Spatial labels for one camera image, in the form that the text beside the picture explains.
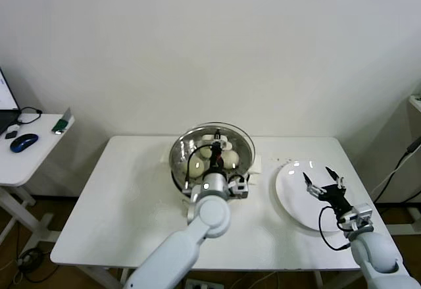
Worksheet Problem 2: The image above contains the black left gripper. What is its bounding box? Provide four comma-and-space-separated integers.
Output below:
209, 130, 230, 174

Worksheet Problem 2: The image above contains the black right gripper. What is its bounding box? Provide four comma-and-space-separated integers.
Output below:
302, 166, 355, 216

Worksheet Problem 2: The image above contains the round glass pot lid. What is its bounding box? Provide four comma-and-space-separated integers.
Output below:
169, 122, 257, 178

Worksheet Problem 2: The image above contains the perforated steel steamer basket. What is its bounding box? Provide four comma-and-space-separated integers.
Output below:
169, 127, 256, 193

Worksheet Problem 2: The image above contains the large white plate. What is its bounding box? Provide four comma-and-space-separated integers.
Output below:
274, 159, 358, 233

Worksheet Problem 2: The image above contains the white electric cooker base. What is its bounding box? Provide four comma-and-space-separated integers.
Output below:
161, 150, 264, 217

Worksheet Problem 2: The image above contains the white shelf unit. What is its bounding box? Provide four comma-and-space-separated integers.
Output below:
409, 94, 421, 128

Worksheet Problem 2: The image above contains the white floor power strip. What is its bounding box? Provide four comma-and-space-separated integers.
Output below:
187, 278, 224, 289

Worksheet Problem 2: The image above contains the white side table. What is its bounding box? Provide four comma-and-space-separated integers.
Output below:
0, 113, 77, 247

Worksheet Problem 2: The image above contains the blue computer mouse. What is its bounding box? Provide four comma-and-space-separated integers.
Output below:
9, 133, 39, 153

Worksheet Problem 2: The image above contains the black laptop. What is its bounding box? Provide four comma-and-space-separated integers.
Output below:
0, 64, 22, 135

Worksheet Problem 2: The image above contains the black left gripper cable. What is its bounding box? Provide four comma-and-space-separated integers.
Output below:
183, 143, 214, 193

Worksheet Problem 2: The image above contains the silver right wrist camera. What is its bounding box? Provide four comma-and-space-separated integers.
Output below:
350, 203, 374, 227

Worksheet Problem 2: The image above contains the white stand foot frame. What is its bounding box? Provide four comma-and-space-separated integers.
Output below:
384, 207, 421, 237

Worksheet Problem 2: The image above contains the black cable with plug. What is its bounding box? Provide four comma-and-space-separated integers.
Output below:
373, 136, 421, 204

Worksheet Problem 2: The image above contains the green handled scraper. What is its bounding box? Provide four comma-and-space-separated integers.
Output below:
52, 107, 74, 135

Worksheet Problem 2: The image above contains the black looped desk cable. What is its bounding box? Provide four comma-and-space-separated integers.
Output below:
18, 105, 45, 126

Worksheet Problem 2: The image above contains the black floor cable coil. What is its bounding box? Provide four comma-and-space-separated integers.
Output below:
12, 246, 60, 283

